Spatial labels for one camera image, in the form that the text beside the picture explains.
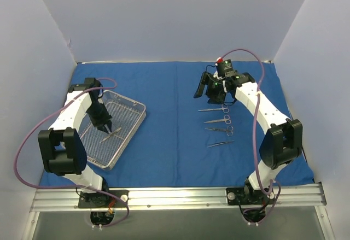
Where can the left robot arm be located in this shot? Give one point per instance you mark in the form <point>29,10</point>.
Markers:
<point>61,148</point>

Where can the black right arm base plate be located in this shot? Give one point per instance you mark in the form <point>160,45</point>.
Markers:
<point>239,195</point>

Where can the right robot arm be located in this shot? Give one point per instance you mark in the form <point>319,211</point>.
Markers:
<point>282,136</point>

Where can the steel wire mesh tray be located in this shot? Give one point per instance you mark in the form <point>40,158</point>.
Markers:
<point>102,149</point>

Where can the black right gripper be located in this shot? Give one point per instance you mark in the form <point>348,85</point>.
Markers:
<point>212,92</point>

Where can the steel instrument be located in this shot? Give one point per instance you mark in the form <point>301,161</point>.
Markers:
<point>228,130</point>

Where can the aluminium back rail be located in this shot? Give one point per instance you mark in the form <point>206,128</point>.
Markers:
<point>138,61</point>

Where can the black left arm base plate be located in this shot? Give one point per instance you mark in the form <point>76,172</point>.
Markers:
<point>98,200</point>

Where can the steel surgical scissors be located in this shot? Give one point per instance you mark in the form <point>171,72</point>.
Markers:
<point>223,108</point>

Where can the blue surgical wrap cloth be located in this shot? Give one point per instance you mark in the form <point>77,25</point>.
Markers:
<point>170,147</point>

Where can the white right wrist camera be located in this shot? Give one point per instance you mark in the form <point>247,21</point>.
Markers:
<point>219,74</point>

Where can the steel forceps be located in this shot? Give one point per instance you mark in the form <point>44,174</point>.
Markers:
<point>219,143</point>

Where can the aluminium front frame rail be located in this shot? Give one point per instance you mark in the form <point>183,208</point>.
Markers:
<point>66,200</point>

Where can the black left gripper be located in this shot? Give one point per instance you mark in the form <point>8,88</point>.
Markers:
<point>103,121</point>

